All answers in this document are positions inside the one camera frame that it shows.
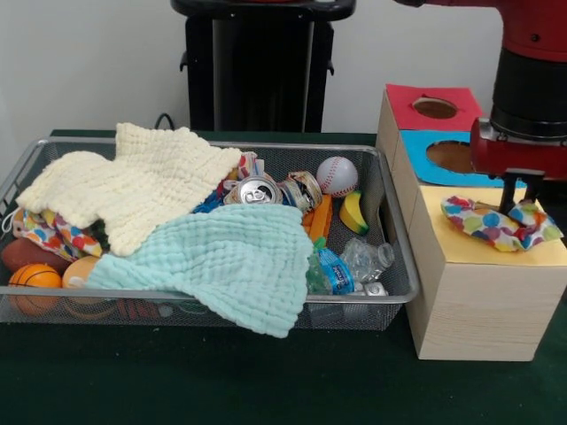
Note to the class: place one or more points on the orange toy carrot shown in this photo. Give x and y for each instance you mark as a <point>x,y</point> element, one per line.
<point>321,219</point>

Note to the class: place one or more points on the wooden box with three holes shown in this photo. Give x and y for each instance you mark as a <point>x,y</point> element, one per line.
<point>478,310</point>

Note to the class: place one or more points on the small brown football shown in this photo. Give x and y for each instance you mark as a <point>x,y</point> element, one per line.
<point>26,254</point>

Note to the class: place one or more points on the crushed bottle with blue label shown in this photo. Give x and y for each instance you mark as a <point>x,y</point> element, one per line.
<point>336,270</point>

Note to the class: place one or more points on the cream waffle cloth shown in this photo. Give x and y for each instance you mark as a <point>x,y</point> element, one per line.
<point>133,190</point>

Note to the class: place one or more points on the white baseball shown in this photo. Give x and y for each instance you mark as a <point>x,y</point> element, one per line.
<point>337,176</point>

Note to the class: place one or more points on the crushed printed can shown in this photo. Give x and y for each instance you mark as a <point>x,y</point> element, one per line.
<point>301,190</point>

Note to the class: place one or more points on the clear crushed bottle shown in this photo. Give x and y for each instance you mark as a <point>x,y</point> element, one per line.
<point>365,261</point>

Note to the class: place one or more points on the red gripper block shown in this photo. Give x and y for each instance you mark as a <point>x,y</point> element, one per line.
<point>509,155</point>

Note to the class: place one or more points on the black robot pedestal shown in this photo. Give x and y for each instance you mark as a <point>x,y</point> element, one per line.
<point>257,88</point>

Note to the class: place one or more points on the peach foam ball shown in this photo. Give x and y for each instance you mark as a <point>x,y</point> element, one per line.
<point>77,270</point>

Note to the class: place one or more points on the crushed silver can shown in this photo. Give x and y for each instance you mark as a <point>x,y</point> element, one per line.
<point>254,190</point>

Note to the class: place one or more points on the colourful dotted cloth bag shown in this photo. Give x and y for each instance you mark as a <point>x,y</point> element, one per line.
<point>491,226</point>
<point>66,239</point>

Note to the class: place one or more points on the small orange basketball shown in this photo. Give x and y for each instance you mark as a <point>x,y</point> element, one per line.
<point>34,279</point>

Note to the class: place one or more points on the mint waffle cloth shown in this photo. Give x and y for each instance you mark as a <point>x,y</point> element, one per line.
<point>221,265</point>

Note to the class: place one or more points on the dark green table cloth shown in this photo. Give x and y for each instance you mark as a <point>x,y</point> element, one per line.
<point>177,380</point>

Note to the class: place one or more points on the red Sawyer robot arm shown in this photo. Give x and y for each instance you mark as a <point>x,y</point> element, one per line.
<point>531,66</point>

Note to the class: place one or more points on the yellow foam banana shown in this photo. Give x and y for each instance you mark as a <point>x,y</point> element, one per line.
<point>352,214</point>

